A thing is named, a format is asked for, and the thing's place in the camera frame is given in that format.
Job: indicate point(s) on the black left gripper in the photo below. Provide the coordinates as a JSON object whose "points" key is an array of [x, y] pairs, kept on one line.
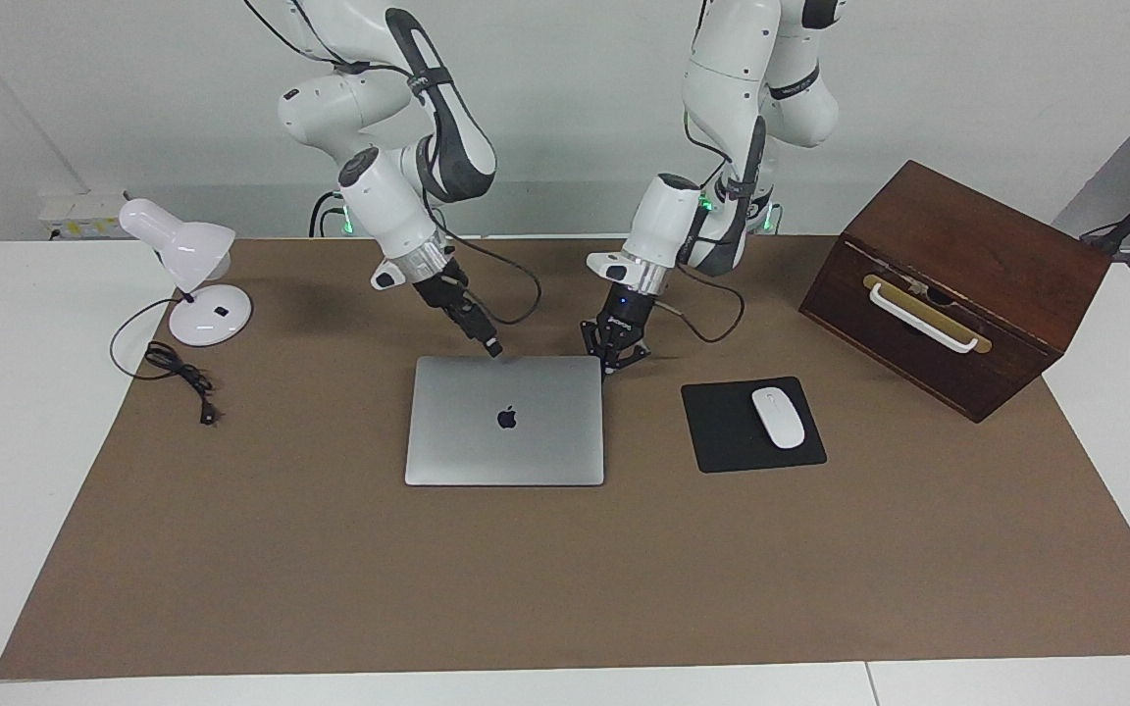
{"points": [[622, 312]]}

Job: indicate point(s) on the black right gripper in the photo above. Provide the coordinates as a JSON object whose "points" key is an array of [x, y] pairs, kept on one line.
{"points": [[442, 291]]}

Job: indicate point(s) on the silver grey laptop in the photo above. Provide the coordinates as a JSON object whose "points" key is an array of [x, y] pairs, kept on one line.
{"points": [[506, 441]]}

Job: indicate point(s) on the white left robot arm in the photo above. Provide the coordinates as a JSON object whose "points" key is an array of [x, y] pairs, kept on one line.
{"points": [[732, 69]]}

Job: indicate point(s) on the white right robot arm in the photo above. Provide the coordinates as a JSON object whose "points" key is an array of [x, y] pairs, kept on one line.
{"points": [[388, 196]]}

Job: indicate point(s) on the black mouse pad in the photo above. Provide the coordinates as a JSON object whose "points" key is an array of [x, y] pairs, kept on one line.
{"points": [[722, 431]]}

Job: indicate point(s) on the white computer mouse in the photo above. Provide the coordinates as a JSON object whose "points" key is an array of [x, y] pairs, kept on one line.
{"points": [[779, 419]]}

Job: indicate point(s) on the brown table mat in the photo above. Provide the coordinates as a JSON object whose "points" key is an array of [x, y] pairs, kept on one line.
{"points": [[565, 579]]}

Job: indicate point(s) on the white desk lamp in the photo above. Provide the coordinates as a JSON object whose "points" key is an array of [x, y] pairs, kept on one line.
{"points": [[212, 319]]}

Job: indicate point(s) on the dark brown wooden box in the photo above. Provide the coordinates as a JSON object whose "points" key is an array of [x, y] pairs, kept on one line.
{"points": [[977, 235]]}

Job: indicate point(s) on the white wall power strip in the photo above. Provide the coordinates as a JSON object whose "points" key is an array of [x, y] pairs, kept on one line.
{"points": [[84, 211]]}

